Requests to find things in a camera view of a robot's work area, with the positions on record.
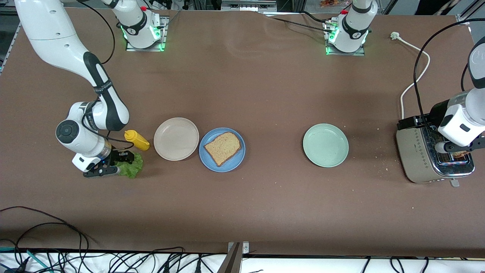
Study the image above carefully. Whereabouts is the green lettuce leaf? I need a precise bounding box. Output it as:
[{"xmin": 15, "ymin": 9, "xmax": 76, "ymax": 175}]
[{"xmin": 115, "ymin": 152, "xmax": 144, "ymax": 179}]

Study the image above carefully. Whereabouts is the yellow mustard squeeze bottle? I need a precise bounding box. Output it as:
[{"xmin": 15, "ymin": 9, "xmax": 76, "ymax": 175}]
[{"xmin": 124, "ymin": 130, "xmax": 150, "ymax": 151}]

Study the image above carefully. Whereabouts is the blue round plate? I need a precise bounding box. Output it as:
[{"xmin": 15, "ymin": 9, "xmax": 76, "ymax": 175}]
[{"xmin": 199, "ymin": 127, "xmax": 246, "ymax": 173}]

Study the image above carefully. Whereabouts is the beige round plate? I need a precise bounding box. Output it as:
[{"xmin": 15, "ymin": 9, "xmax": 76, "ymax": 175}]
[{"xmin": 153, "ymin": 117, "xmax": 200, "ymax": 161}]

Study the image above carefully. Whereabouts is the mint green round plate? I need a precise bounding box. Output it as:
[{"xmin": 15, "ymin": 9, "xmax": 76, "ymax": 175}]
[{"xmin": 303, "ymin": 123, "xmax": 349, "ymax": 168}]

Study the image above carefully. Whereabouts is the beige metal toaster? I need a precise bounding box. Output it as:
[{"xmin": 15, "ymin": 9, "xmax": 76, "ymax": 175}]
[{"xmin": 396, "ymin": 113, "xmax": 475, "ymax": 187}]

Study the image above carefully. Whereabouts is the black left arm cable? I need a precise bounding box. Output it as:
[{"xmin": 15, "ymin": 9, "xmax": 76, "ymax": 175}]
[{"xmin": 413, "ymin": 17, "xmax": 485, "ymax": 127}]

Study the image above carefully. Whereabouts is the white toaster power cord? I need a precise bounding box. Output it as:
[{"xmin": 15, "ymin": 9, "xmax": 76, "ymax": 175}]
[{"xmin": 390, "ymin": 32, "xmax": 431, "ymax": 127}]

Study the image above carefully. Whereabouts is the black looped floor cable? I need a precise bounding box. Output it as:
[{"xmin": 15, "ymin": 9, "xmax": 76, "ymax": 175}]
[{"xmin": 0, "ymin": 206, "xmax": 89, "ymax": 262}]

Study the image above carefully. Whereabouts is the teal cable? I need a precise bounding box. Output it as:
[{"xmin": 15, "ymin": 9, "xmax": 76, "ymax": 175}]
[{"xmin": 0, "ymin": 246, "xmax": 50, "ymax": 273}]

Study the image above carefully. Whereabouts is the tangled black cable bundle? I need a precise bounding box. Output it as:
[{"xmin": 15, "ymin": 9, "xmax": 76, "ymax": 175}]
[{"xmin": 89, "ymin": 246, "xmax": 218, "ymax": 273}]

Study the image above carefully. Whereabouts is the black base power cable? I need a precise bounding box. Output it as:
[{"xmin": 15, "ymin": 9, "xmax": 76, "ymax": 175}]
[{"xmin": 265, "ymin": 11, "xmax": 336, "ymax": 35}]

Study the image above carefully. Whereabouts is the grey metal table bracket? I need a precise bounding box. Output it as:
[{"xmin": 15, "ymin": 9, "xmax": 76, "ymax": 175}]
[{"xmin": 218, "ymin": 242, "xmax": 250, "ymax": 273}]

